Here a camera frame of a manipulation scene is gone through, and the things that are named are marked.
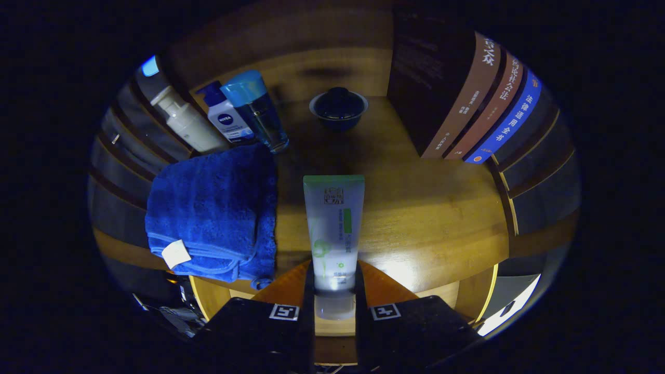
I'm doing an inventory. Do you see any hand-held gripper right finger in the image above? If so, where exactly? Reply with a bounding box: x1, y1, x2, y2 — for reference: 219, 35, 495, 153
355, 260, 484, 372

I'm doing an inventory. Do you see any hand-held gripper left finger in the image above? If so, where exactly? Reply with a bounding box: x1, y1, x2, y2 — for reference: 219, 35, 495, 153
192, 260, 316, 374

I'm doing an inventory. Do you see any white tube with green end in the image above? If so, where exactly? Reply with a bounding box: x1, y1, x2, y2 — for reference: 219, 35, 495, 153
303, 175, 365, 320

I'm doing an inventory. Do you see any wooden countertop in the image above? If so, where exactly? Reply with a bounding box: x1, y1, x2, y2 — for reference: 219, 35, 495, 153
92, 93, 580, 294

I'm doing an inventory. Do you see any wooden cabinet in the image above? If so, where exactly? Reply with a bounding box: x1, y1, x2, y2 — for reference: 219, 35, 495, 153
88, 5, 581, 364

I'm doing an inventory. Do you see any white panel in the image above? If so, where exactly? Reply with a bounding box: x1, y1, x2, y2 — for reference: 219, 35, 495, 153
477, 274, 542, 337

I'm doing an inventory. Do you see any blue folded towel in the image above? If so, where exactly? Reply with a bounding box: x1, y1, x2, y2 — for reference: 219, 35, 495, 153
144, 143, 278, 290

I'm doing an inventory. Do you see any white bottle with blue cap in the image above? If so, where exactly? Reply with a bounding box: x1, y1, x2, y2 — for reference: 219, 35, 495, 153
196, 81, 255, 144

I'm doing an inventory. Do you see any white pump bottle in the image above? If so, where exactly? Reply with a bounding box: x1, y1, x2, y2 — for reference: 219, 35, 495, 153
151, 85, 229, 154

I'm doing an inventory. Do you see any clear teal bottle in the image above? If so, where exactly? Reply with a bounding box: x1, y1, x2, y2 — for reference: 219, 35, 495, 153
220, 70, 290, 154

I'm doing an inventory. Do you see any blue book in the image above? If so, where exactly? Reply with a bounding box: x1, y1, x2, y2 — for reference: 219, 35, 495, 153
464, 70, 543, 165

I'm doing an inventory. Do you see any blue lidded teacup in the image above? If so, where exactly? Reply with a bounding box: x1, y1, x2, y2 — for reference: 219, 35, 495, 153
309, 87, 369, 131

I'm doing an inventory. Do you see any reddish brown book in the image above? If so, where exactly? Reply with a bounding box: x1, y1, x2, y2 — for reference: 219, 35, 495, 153
444, 49, 524, 160

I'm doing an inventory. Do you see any dark brown book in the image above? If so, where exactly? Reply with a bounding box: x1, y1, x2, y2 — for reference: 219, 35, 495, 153
387, 10, 502, 159

